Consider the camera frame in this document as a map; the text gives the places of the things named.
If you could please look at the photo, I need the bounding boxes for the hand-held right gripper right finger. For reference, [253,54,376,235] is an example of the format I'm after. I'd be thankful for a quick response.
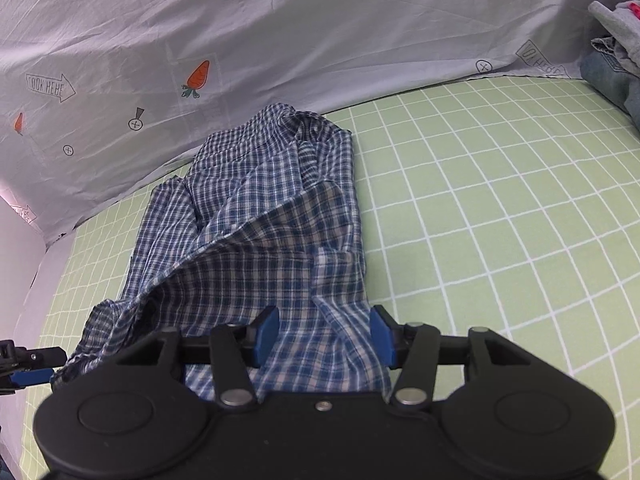
[369,305,527,407]

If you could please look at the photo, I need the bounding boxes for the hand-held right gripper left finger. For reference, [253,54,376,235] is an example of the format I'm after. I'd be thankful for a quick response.
[116,306,281,407]

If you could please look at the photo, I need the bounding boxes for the blue folded jeans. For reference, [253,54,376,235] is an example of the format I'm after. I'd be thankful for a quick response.
[580,35,640,133]

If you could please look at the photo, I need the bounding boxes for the green grid bed sheet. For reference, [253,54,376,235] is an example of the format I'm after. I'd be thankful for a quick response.
[20,72,640,480]

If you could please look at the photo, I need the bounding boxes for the grey folded garment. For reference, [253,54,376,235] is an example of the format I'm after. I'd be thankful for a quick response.
[587,0,640,77]

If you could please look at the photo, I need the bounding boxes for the grey carrot print cloth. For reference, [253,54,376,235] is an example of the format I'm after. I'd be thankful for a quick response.
[0,0,640,343]

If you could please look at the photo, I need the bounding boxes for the blue plaid shirt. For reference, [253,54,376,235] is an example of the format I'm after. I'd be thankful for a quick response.
[51,103,397,406]

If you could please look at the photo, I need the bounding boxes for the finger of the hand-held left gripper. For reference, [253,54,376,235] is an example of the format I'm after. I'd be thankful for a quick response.
[0,368,55,395]
[0,340,67,370]

